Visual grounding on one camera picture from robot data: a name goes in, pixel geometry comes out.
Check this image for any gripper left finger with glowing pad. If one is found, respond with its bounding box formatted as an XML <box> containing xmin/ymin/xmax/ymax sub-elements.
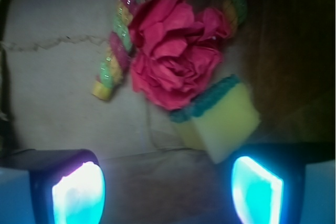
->
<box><xmin>1</xmin><ymin>149</ymin><xmax>106</xmax><ymax>223</ymax></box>

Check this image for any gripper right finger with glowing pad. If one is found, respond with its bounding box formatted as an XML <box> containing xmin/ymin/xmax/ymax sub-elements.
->
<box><xmin>221</xmin><ymin>143</ymin><xmax>335</xmax><ymax>223</ymax></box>

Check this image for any multicolour braided rope toy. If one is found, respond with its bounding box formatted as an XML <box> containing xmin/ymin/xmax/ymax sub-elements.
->
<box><xmin>92</xmin><ymin>0</ymin><xmax>249</xmax><ymax>101</ymax></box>

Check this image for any yellow sponge with green top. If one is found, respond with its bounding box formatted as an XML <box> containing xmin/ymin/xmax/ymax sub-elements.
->
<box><xmin>170</xmin><ymin>74</ymin><xmax>261</xmax><ymax>164</ymax></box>

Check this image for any red crumpled paper flower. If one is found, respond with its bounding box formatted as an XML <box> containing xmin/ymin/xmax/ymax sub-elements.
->
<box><xmin>129</xmin><ymin>0</ymin><xmax>232</xmax><ymax>111</ymax></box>

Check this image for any brown paper bag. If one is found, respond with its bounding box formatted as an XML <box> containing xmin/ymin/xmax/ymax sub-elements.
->
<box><xmin>1</xmin><ymin>0</ymin><xmax>335</xmax><ymax>223</ymax></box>

